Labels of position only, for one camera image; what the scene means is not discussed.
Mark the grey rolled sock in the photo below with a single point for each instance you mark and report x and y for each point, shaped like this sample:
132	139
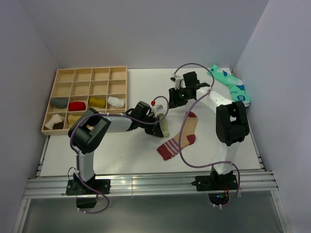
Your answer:
59	103

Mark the white and brown rolled sock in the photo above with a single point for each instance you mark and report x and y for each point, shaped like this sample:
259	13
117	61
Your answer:
55	119

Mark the red rolled sock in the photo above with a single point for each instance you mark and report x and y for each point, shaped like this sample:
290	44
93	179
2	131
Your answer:
77	106

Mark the teal patterned sock pair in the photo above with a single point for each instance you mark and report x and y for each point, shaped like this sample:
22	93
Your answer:
235	85

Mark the tan maroon striped sock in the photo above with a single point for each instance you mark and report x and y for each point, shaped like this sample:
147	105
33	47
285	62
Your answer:
170	148

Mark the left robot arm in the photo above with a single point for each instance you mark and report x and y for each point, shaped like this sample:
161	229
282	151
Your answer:
88	131

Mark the mustard yellow rolled sock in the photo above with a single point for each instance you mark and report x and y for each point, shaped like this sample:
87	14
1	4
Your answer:
99	103

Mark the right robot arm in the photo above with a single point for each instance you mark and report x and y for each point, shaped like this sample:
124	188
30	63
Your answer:
231	121

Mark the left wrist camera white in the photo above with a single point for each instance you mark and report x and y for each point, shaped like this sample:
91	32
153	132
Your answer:
156	108

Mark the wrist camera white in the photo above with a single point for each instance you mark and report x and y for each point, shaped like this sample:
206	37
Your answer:
156	108
178	81

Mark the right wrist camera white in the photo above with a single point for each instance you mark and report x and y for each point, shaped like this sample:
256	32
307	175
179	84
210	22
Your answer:
178	81

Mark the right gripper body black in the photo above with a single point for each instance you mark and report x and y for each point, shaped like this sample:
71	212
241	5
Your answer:
180	96

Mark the pale green ankle sock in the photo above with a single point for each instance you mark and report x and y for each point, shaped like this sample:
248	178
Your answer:
164	127

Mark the wooden compartment tray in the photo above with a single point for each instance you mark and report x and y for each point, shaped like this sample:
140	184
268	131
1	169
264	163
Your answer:
80	84

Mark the aluminium frame rail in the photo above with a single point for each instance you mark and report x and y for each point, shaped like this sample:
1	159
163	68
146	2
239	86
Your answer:
142	185

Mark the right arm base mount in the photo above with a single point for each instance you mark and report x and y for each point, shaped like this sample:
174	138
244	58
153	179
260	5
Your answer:
221	184

